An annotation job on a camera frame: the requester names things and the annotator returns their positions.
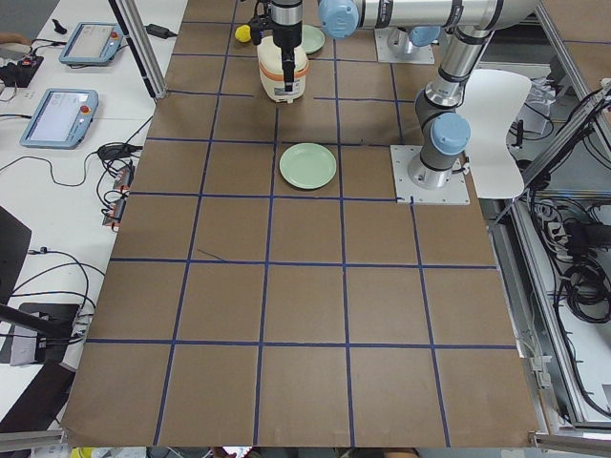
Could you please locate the white plastic chair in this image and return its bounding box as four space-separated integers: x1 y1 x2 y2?
456 69 532 199

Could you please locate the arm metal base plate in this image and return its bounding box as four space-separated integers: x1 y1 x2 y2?
374 26 441 65
390 145 471 206

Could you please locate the near blue teach pendant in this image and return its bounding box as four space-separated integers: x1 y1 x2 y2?
19 88 99 150

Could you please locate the yellow toy bell pepper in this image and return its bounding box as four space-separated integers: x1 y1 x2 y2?
234 24 251 43

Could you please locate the green plate near rice cooker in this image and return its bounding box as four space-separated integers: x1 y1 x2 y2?
302 24 326 55

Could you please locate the aluminium frame post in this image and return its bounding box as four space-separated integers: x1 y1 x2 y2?
108 0 167 100

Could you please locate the black camera stand base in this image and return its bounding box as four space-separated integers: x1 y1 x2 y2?
1 302 79 366

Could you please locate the blue teach pendant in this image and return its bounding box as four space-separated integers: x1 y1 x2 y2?
19 88 99 150
58 22 124 66

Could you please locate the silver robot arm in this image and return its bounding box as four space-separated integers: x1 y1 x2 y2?
248 1 441 93
318 0 537 190

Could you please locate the brown paper table cover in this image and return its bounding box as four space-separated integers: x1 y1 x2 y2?
62 1 537 448

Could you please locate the far blue teach pendant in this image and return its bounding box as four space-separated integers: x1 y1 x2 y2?
58 22 124 66

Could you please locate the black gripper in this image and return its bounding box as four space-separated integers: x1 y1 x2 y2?
252 0 303 93

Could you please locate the black power adapter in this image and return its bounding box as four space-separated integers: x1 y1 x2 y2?
145 24 177 39

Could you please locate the white rice cooker orange handle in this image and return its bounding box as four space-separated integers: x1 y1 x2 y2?
257 36 309 103

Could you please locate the green plate near arm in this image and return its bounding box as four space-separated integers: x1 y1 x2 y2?
279 143 337 190

